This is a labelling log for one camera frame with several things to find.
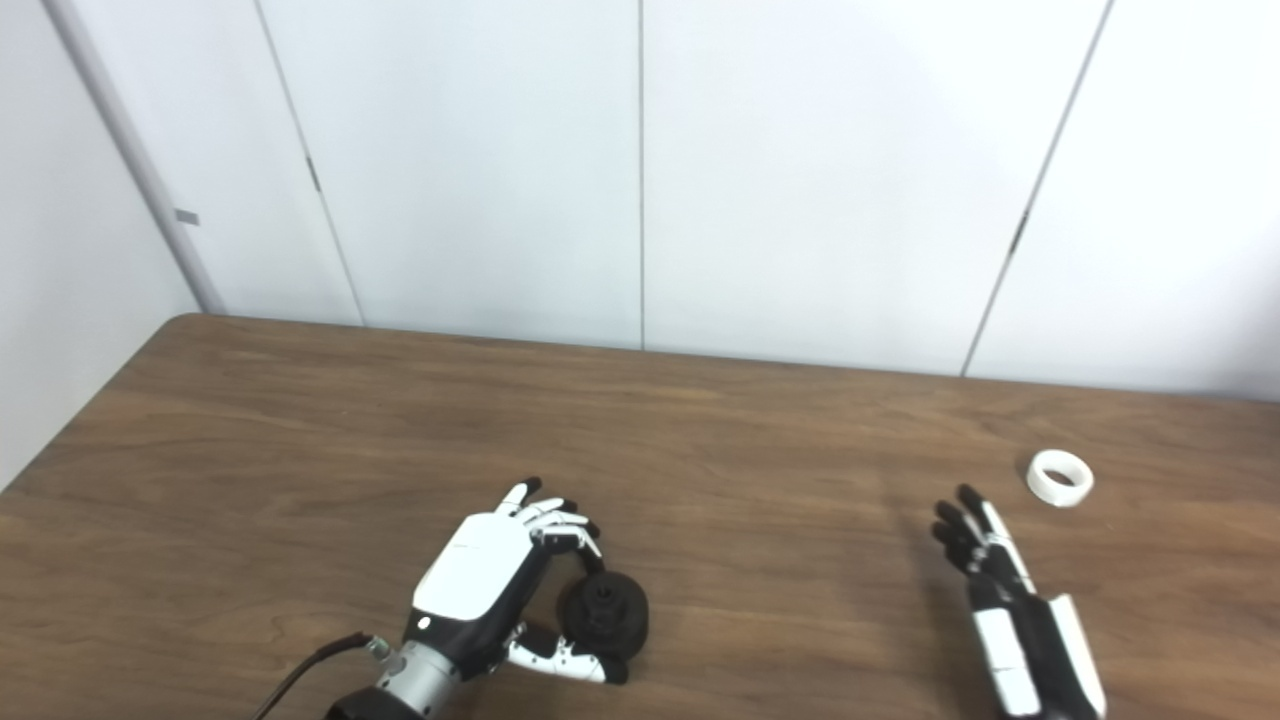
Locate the round black plastic part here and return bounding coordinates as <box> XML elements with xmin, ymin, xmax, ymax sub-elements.
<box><xmin>557</xmin><ymin>572</ymin><xmax>649</xmax><ymax>661</ymax></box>

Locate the white plastic ring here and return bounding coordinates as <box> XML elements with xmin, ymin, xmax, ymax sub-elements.
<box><xmin>1026</xmin><ymin>449</ymin><xmax>1095</xmax><ymax>508</ymax></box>

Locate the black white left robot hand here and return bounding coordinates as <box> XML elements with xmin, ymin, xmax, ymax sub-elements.
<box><xmin>403</xmin><ymin>477</ymin><xmax>631</xmax><ymax>686</ymax></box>

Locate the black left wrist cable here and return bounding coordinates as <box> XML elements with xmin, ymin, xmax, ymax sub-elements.
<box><xmin>250</xmin><ymin>632</ymin><xmax>401</xmax><ymax>720</ymax></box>

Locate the gray wall corner trim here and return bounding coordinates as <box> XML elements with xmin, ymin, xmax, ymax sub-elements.
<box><xmin>40</xmin><ymin>0</ymin><xmax>226</xmax><ymax>315</ymax></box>

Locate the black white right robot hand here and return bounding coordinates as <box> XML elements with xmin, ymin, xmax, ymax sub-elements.
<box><xmin>931</xmin><ymin>484</ymin><xmax>1108</xmax><ymax>720</ymax></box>

